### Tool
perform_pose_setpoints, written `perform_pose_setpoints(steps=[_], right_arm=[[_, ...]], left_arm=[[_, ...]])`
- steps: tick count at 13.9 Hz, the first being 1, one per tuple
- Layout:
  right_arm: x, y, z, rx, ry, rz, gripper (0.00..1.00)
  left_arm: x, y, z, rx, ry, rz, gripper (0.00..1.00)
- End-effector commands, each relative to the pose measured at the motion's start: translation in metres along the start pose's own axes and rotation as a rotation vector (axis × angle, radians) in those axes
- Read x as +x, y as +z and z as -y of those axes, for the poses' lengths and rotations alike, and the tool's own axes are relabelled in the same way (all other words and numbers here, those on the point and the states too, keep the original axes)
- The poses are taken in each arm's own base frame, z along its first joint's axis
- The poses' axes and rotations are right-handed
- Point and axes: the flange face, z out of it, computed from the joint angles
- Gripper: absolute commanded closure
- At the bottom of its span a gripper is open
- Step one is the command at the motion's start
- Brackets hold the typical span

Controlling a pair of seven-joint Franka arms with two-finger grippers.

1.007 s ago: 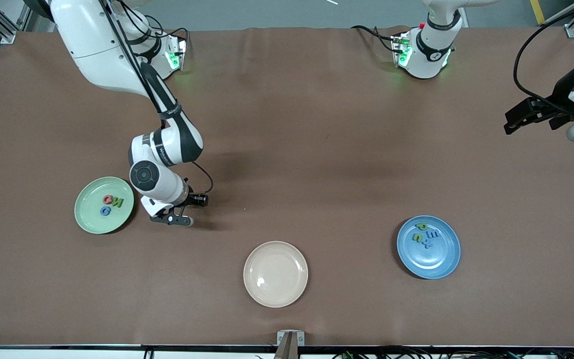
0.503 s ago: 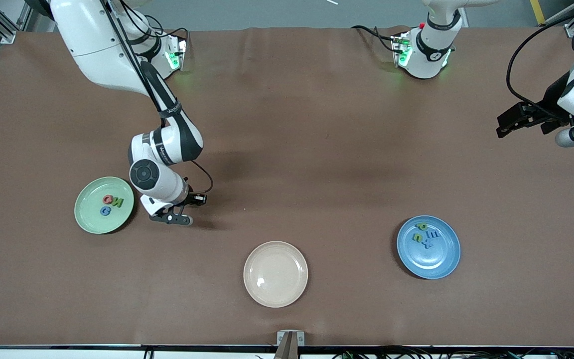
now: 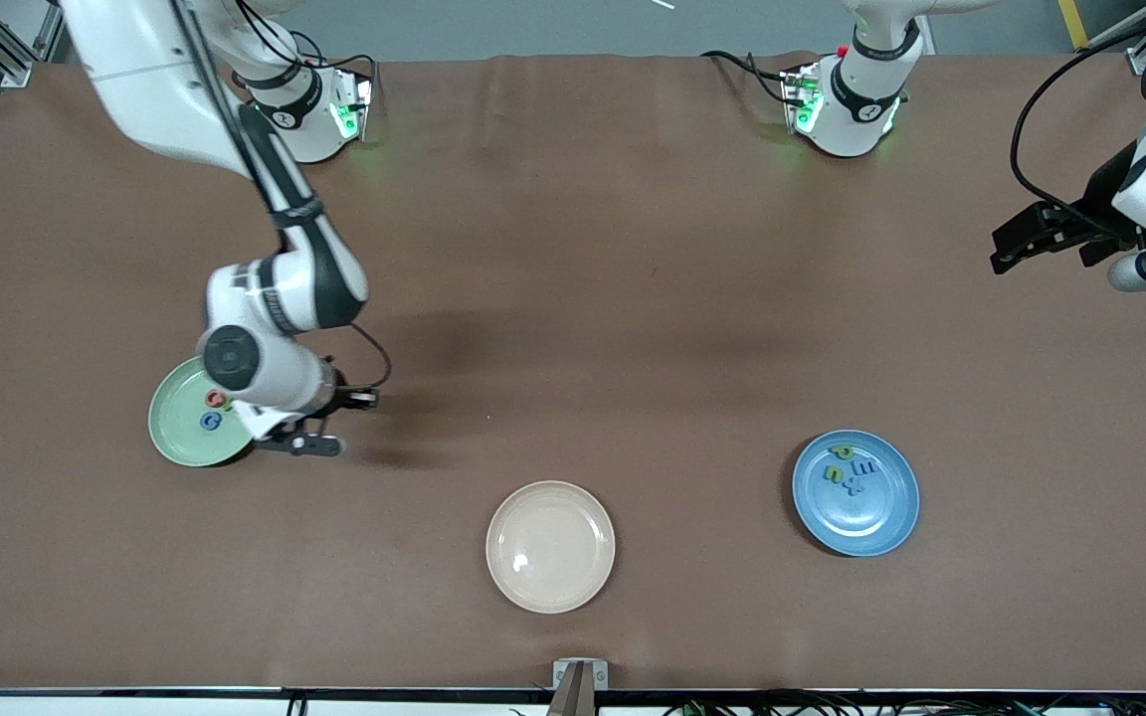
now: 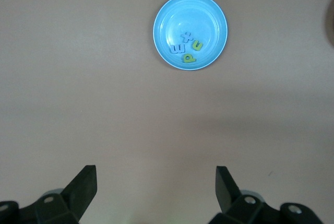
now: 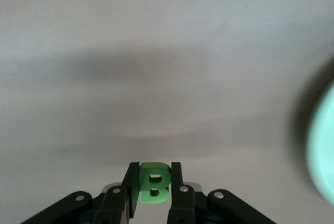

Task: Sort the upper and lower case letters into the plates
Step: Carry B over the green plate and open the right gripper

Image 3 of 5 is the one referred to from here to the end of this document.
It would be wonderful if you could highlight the blue plate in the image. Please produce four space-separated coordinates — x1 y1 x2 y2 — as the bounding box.
792 429 921 558

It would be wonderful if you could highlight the arm base connector bracket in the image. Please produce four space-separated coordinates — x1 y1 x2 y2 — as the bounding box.
780 65 823 135
332 68 376 142

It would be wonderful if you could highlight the black left arm base cable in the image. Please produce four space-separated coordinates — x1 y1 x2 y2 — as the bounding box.
700 50 795 106

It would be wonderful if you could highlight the black arm base cable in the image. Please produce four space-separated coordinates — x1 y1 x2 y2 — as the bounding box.
700 50 795 106
299 45 380 86

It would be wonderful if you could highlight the black right arm base cable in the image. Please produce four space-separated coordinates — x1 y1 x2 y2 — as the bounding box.
299 45 380 86

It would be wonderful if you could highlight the brown table cloth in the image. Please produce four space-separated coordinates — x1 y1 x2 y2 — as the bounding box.
0 52 1146 693

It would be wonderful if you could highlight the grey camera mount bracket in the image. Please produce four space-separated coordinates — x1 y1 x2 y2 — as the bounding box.
546 658 611 716

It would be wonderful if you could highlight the beige plate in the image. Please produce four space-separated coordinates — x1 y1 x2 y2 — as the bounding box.
485 480 617 615

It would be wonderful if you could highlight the green plate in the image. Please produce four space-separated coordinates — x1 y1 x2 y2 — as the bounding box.
147 355 256 468

